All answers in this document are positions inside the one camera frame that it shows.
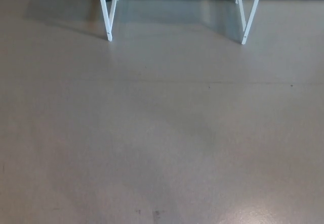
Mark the white table leg frame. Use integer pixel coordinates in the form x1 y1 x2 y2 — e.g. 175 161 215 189
235 0 266 45
95 0 119 42

